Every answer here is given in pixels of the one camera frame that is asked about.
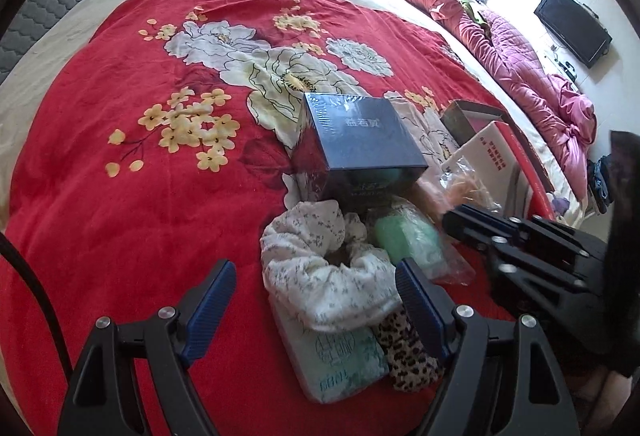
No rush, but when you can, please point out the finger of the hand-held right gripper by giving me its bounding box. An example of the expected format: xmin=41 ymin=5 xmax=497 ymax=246
xmin=443 ymin=204 xmax=608 ymax=267
xmin=487 ymin=243 xmax=608 ymax=352

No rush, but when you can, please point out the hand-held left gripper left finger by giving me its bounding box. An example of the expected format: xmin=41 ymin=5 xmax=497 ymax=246
xmin=57 ymin=259 xmax=237 ymax=436

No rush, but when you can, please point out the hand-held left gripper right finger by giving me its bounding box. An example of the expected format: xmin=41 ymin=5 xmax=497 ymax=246
xmin=395 ymin=258 xmax=581 ymax=436

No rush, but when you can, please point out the leopard print scrunchie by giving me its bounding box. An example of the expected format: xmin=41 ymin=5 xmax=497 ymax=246
xmin=375 ymin=308 xmax=446 ymax=392

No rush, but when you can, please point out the peach puff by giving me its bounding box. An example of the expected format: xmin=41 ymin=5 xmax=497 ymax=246
xmin=415 ymin=156 xmax=501 ymax=221

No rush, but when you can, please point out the green puff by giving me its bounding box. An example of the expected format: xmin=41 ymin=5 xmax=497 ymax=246
xmin=365 ymin=203 xmax=476 ymax=287

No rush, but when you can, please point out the white floral scrunchie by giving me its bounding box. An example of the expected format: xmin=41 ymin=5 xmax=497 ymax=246
xmin=260 ymin=200 xmax=403 ymax=334

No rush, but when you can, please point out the shallow box with pink print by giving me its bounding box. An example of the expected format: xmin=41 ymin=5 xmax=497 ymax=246
xmin=440 ymin=100 xmax=556 ymax=194

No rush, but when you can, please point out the pile of jeans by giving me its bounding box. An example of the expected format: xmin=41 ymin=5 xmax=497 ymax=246
xmin=587 ymin=156 xmax=613 ymax=217

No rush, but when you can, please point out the red and white box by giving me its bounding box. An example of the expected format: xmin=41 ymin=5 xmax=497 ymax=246
xmin=440 ymin=121 xmax=558 ymax=221

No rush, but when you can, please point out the green tissue packet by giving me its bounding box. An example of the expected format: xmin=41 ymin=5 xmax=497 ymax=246
xmin=270 ymin=296 xmax=391 ymax=404

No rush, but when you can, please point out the red floral blanket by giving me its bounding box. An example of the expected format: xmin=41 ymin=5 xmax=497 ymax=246
xmin=0 ymin=0 xmax=561 ymax=436

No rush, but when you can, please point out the pink quilt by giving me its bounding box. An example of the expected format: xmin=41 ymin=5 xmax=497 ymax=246
xmin=389 ymin=0 xmax=598 ymax=187

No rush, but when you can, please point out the dark blue box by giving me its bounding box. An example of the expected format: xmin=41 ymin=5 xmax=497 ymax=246
xmin=295 ymin=92 xmax=430 ymax=211

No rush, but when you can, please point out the white dresser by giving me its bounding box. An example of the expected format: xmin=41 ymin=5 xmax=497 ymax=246
xmin=542 ymin=43 xmax=588 ymax=81

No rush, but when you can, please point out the black television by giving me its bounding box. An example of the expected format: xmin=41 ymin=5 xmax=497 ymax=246
xmin=533 ymin=0 xmax=613 ymax=69

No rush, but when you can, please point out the green garment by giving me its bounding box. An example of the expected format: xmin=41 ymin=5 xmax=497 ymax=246
xmin=460 ymin=0 xmax=488 ymax=29

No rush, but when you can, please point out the black cable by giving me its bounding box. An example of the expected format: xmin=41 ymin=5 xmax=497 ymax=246
xmin=0 ymin=231 xmax=68 ymax=382

